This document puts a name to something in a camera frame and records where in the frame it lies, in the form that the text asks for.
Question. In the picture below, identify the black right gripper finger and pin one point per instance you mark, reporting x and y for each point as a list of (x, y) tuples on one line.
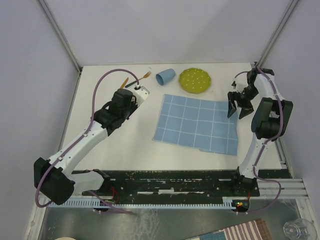
[(232, 107), (245, 112)]

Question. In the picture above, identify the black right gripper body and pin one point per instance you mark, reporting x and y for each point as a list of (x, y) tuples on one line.
[(243, 98)]

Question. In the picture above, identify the blue checked cloth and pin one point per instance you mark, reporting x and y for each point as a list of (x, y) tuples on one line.
[(198, 124)]

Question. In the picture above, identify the green dotted plate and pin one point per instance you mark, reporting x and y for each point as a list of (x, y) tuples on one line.
[(194, 80)]

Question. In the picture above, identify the blue cup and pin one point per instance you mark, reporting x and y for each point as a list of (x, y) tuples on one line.
[(165, 76)]

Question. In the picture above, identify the orange knife green handle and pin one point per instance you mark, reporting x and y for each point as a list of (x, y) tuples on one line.
[(124, 83)]

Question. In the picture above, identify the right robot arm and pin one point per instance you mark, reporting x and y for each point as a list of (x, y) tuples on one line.
[(271, 117)]

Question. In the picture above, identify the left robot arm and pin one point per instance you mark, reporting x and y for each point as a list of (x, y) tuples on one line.
[(54, 177)]

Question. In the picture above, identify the striped folded cloth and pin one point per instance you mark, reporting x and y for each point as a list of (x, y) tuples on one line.
[(251, 230)]

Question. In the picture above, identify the clear glass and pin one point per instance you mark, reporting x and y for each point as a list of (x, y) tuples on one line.
[(300, 229)]

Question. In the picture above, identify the cream round object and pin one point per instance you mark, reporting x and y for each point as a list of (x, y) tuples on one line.
[(65, 238)]

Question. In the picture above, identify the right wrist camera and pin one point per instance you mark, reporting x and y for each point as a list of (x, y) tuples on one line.
[(237, 87)]

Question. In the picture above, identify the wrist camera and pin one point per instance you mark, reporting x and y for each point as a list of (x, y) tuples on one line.
[(237, 87), (141, 93)]

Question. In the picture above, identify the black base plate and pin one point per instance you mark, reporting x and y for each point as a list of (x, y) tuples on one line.
[(173, 187)]

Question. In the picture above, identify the orange fork green handle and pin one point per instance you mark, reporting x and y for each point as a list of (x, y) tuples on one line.
[(134, 82)]

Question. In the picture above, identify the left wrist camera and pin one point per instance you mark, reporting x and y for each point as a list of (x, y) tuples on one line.
[(141, 93)]

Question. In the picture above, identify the aluminium frame rail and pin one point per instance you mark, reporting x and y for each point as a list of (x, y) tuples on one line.
[(279, 29)]

